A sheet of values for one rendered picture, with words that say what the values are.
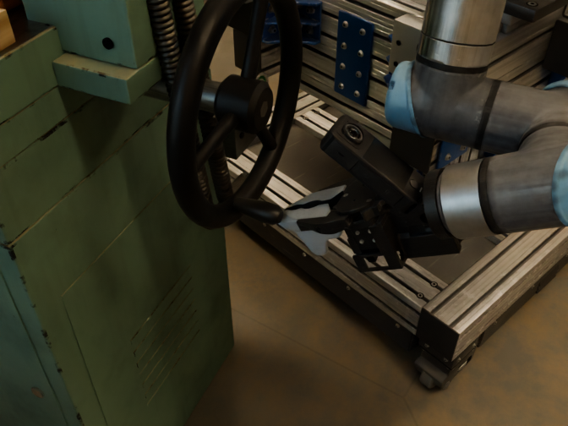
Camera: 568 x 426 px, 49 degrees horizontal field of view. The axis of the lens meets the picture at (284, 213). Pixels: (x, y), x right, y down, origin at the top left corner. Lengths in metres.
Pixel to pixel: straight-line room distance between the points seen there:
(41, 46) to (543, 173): 0.50
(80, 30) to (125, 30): 0.06
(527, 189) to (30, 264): 0.53
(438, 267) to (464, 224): 0.77
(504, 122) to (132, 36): 0.38
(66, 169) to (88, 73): 0.14
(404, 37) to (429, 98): 0.35
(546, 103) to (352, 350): 0.92
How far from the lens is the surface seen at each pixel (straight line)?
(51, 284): 0.81
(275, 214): 0.70
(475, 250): 1.44
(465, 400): 1.44
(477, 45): 0.66
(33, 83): 0.70
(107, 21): 0.66
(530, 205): 0.59
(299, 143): 1.69
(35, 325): 0.83
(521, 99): 0.67
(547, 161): 0.59
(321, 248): 0.71
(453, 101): 0.67
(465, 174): 0.61
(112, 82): 0.66
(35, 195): 0.74
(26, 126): 0.70
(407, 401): 1.41
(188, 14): 0.70
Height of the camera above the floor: 1.18
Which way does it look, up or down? 41 degrees down
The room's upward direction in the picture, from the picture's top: straight up
